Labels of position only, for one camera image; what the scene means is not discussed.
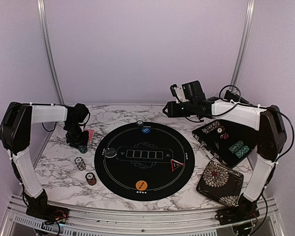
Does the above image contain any red triangular marker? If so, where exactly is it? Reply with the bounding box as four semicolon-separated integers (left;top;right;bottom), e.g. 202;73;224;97
171;159;184;172

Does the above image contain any black poker chip case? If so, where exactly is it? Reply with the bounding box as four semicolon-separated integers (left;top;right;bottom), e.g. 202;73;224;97
192;89;273;169

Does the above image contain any floral fabric pouch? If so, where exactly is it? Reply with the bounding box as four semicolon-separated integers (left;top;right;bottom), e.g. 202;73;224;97
196;161;244;207

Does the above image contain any red poker chip stack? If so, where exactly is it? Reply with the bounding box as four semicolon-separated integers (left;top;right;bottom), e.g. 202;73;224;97
85;172;97;186

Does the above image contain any black white poker chip stack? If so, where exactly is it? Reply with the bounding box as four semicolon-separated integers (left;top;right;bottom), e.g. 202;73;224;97
74;157;86;171

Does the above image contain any orange big blind button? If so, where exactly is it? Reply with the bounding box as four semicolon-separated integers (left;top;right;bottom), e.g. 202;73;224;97
135;180;148;191

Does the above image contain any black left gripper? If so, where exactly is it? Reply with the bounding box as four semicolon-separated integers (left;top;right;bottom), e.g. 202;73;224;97
64;122;89;148

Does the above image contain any round black poker mat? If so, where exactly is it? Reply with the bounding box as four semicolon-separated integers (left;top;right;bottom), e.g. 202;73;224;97
94;122;195;202

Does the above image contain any green fifty poker chip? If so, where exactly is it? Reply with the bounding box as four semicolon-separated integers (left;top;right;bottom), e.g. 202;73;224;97
136;120;143;127

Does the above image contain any silver dealer button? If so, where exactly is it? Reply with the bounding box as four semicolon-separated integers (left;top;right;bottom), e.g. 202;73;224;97
105;147;118;158

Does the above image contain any red playing card deck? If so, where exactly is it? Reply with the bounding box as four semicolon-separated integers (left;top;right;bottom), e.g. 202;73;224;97
87;129;94;142

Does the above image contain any green poker chip stack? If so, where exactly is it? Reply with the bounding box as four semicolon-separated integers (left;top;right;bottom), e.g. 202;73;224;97
78;146;88;154

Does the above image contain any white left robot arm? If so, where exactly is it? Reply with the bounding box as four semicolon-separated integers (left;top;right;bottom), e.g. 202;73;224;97
0;102;90;220

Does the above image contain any blue small blind button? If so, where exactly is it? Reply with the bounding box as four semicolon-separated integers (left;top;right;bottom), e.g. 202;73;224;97
141;127;151;134

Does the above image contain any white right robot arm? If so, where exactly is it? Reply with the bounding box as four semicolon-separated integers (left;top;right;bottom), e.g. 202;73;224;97
163;81;287;221

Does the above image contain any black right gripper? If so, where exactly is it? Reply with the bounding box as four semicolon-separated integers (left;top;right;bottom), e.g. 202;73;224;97
163;100;196;118

